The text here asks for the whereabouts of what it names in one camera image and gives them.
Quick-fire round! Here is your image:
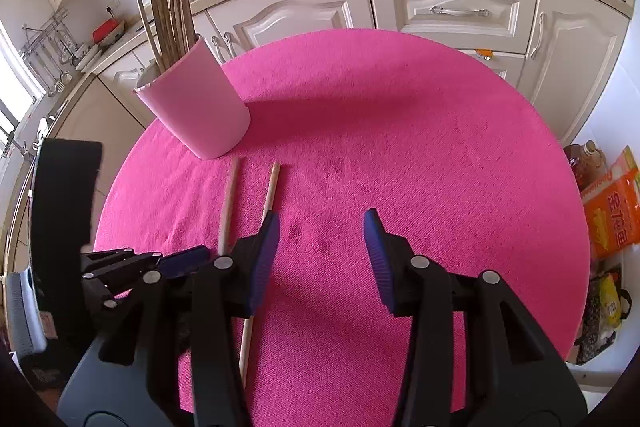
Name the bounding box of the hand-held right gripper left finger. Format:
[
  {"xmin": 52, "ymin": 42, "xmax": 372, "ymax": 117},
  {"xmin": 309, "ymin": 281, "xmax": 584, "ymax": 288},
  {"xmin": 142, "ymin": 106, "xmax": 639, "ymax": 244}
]
[{"xmin": 57, "ymin": 209, "xmax": 281, "ymax": 427}]

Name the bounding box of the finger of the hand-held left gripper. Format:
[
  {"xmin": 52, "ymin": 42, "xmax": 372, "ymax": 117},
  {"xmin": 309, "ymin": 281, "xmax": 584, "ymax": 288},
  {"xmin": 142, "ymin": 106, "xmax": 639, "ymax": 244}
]
[
  {"xmin": 80, "ymin": 245, "xmax": 211, "ymax": 281},
  {"xmin": 84, "ymin": 276, "xmax": 144, "ymax": 313}
]

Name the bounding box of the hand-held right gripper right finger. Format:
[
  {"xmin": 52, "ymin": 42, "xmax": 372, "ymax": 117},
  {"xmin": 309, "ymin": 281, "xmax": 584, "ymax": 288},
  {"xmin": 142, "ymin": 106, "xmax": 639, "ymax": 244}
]
[{"xmin": 363, "ymin": 208, "xmax": 587, "ymax": 427}]

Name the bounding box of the wooden chopstick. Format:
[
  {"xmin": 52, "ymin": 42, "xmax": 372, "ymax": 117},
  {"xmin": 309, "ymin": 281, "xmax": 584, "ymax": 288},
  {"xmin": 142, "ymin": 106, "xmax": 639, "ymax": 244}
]
[
  {"xmin": 217, "ymin": 158, "xmax": 242, "ymax": 258},
  {"xmin": 239, "ymin": 163, "xmax": 281, "ymax": 390}
]

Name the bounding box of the pink cup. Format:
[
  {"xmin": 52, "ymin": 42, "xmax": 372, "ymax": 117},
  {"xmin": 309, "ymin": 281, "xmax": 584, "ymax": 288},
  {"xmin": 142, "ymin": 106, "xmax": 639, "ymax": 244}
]
[{"xmin": 132, "ymin": 34, "xmax": 251, "ymax": 160}]

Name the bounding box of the metal faucet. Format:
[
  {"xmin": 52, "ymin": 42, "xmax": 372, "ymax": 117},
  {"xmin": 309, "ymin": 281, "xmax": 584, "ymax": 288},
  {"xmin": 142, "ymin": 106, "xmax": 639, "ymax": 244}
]
[{"xmin": 0, "ymin": 127, "xmax": 31, "ymax": 158}]

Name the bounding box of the pink round tablecloth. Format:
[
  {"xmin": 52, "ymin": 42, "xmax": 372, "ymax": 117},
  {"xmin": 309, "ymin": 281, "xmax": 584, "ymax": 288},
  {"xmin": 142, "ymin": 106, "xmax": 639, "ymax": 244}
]
[{"xmin": 94, "ymin": 28, "xmax": 592, "ymax": 415}]

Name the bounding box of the red lidded container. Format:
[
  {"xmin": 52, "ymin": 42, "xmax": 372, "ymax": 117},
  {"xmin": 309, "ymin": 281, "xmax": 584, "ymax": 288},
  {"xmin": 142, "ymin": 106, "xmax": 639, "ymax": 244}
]
[{"xmin": 91, "ymin": 19, "xmax": 126, "ymax": 46}]

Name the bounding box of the cooking oil bottle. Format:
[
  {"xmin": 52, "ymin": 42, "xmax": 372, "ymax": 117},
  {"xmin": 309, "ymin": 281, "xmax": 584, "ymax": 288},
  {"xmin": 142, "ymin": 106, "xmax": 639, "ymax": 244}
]
[{"xmin": 564, "ymin": 140, "xmax": 608, "ymax": 192}]

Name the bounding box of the yellow packaged bag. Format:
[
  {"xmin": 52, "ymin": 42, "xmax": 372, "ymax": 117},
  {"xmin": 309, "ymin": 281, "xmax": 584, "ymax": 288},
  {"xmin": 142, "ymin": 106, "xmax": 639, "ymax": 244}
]
[{"xmin": 592, "ymin": 272, "xmax": 631, "ymax": 348}]

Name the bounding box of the beige cabinet door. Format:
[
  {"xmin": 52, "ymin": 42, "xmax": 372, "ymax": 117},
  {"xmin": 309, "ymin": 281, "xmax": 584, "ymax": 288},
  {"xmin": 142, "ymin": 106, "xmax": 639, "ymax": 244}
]
[
  {"xmin": 205, "ymin": 0, "xmax": 376, "ymax": 64},
  {"xmin": 520, "ymin": 0, "xmax": 631, "ymax": 145}
]

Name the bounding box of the orange packaged bag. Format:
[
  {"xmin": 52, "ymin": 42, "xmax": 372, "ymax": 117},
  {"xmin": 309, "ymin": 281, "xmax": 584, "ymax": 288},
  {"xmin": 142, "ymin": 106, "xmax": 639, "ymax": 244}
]
[{"xmin": 580, "ymin": 146, "xmax": 640, "ymax": 260}]

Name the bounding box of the beige cabinet drawer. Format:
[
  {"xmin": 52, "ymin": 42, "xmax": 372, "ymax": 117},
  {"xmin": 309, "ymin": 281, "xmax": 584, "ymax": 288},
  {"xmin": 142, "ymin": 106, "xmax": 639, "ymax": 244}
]
[{"xmin": 366, "ymin": 0, "xmax": 541, "ymax": 55}]

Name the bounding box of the wire utensil rack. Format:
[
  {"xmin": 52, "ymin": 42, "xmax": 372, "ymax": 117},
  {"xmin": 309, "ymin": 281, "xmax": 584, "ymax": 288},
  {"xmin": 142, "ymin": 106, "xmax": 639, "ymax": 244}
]
[{"xmin": 20, "ymin": 9, "xmax": 88, "ymax": 72}]

